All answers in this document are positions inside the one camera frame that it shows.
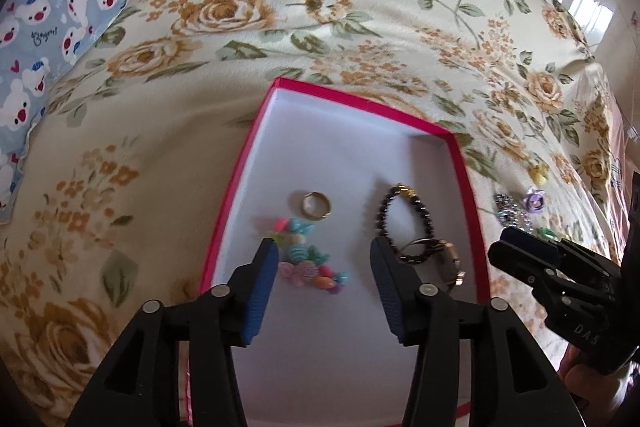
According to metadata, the silver chain bracelet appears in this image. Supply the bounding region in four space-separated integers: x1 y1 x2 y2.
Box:
492 193 533 230

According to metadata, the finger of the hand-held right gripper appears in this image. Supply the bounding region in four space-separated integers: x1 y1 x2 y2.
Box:
500 227 620 280
487 241 568 308

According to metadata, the person's right hand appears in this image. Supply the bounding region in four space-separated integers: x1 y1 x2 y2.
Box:
556 341 640 427

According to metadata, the colourful bead bracelet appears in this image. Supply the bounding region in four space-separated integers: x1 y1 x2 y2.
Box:
255 217 351 295

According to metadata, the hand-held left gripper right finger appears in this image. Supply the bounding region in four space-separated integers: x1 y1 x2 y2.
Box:
369 237 576 427

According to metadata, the red jewelry box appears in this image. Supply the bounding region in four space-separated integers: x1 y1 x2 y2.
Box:
185 77 491 427

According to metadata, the blue bear print pillow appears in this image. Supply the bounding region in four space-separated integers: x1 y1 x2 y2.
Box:
0 0 151 225

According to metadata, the wristwatch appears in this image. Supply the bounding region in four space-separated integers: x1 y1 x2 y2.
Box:
410 237 468 295

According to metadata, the gold ring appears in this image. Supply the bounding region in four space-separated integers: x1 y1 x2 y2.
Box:
301 191 333 220

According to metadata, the purple hair tie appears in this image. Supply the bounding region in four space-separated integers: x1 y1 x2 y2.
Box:
522 188 547 212

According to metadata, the floral blanket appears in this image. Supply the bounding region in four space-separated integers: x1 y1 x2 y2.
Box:
0 0 640 427

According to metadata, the dark bead bracelet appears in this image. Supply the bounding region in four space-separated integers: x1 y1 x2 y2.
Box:
374 183 435 265

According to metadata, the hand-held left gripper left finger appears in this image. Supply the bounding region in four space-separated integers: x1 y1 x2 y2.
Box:
65 237 281 427

